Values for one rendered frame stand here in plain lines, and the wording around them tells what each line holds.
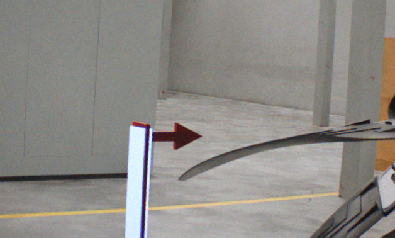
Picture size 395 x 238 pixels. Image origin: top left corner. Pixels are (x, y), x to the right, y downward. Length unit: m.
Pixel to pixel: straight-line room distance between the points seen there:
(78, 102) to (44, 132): 0.44
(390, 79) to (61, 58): 4.08
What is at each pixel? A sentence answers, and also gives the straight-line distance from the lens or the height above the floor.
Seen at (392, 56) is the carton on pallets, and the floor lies 1.36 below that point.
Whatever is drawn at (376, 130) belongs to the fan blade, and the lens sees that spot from 0.82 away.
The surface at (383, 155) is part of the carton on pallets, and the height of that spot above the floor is 0.17.
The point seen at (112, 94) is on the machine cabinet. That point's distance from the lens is 7.36.
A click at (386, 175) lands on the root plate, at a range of 1.02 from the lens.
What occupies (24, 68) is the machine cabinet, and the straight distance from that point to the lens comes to 6.96.
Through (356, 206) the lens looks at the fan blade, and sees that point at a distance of 1.01.
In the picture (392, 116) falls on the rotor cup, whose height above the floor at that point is 1.19.
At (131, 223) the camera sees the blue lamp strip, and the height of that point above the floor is 1.10.
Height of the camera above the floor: 1.26
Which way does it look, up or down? 5 degrees down
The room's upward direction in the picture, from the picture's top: 4 degrees clockwise
